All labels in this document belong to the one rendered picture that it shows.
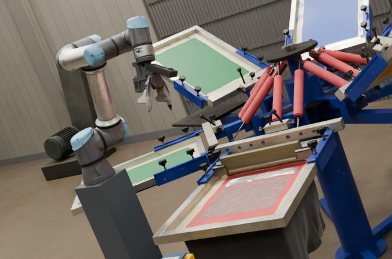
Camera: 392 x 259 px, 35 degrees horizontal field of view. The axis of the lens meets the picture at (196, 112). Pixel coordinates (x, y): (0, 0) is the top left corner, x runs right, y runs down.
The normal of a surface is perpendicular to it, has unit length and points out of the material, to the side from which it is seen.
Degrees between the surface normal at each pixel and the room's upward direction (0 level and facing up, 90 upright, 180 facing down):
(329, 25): 32
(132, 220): 90
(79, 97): 90
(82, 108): 90
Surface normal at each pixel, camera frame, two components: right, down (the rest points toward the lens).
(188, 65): -0.03, -0.79
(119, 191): 0.75, -0.15
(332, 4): -0.52, -0.59
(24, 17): -0.56, 0.38
